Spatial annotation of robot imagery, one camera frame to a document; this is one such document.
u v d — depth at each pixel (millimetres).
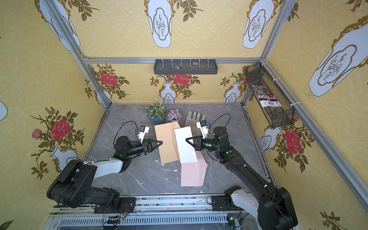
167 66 924
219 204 733
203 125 697
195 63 924
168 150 779
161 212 717
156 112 953
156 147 764
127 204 732
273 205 396
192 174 849
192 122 1094
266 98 763
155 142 763
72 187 428
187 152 720
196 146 671
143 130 732
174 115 1004
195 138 705
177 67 901
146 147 711
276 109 877
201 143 675
